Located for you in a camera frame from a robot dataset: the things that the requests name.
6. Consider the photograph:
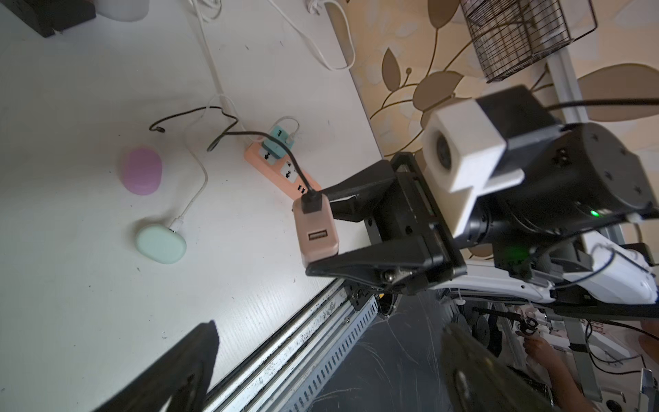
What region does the clear tape roll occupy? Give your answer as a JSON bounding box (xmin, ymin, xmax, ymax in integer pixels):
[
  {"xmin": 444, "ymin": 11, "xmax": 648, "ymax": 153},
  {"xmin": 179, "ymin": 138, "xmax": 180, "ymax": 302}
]
[{"xmin": 94, "ymin": 0, "xmax": 150, "ymax": 22}]

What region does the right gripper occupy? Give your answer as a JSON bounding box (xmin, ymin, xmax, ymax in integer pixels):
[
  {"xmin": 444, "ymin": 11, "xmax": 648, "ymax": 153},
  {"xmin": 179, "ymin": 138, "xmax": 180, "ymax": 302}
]
[{"xmin": 305, "ymin": 123, "xmax": 658, "ymax": 295}]

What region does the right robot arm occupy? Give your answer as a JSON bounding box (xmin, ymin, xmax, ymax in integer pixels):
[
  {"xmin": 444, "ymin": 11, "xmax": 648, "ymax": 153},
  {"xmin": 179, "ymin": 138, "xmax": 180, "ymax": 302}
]
[{"xmin": 305, "ymin": 123, "xmax": 658, "ymax": 320}]

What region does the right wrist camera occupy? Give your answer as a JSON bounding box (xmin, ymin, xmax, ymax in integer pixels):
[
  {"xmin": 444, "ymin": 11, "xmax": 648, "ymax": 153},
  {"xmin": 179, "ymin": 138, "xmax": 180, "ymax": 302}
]
[{"xmin": 421, "ymin": 86, "xmax": 561, "ymax": 237}]

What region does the person in white shirt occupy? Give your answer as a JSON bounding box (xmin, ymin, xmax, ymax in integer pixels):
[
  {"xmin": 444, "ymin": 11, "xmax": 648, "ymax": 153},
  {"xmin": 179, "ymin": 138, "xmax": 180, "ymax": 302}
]
[{"xmin": 523, "ymin": 320, "xmax": 658, "ymax": 411}]

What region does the mint earbud case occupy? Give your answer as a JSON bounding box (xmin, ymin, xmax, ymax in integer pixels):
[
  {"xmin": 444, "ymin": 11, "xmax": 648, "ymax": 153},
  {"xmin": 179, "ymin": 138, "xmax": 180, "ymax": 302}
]
[{"xmin": 135, "ymin": 224, "xmax": 187, "ymax": 264}]

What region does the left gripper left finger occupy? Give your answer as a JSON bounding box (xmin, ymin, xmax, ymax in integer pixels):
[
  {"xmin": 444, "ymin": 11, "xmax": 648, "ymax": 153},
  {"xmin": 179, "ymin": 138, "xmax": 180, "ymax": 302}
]
[{"xmin": 97, "ymin": 321, "xmax": 220, "ymax": 411}]

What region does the black box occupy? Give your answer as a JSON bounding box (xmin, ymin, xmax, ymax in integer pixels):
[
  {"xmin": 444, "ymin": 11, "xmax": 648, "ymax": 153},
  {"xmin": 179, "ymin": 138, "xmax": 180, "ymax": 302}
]
[{"xmin": 1, "ymin": 0, "xmax": 96, "ymax": 38}]

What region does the white power strip cable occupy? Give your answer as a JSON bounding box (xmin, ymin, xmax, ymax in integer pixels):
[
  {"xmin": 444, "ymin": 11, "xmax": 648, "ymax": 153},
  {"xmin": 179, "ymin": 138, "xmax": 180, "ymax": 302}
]
[{"xmin": 184, "ymin": 0, "xmax": 357, "ymax": 104}]

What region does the orange power strip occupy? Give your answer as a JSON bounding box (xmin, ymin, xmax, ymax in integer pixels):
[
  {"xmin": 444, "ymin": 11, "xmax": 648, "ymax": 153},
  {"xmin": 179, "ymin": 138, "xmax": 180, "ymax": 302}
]
[{"xmin": 244, "ymin": 142, "xmax": 308, "ymax": 200}]

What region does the white charging cable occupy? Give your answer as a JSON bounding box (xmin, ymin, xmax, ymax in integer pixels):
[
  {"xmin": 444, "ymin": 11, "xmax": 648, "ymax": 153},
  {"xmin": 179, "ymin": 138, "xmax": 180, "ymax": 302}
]
[{"xmin": 166, "ymin": 94, "xmax": 301, "ymax": 233}]

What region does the black charging cable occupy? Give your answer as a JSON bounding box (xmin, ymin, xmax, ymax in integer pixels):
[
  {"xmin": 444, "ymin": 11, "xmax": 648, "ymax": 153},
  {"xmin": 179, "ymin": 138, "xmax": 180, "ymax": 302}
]
[{"xmin": 148, "ymin": 105, "xmax": 325, "ymax": 215}]

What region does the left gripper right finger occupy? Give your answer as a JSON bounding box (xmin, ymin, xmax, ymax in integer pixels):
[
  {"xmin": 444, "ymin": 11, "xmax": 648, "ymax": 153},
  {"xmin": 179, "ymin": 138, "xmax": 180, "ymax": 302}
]
[{"xmin": 440, "ymin": 324, "xmax": 557, "ymax": 411}]

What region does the teal charger plug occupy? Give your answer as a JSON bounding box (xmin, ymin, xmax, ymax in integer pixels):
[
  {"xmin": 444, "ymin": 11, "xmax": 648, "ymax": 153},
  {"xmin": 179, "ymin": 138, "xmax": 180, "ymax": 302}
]
[{"xmin": 262, "ymin": 125, "xmax": 293, "ymax": 161}]

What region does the right wire basket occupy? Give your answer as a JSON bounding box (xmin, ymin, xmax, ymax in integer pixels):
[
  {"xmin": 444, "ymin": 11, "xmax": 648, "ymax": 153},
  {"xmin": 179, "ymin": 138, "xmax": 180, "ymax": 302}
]
[{"xmin": 460, "ymin": 0, "xmax": 598, "ymax": 82}]

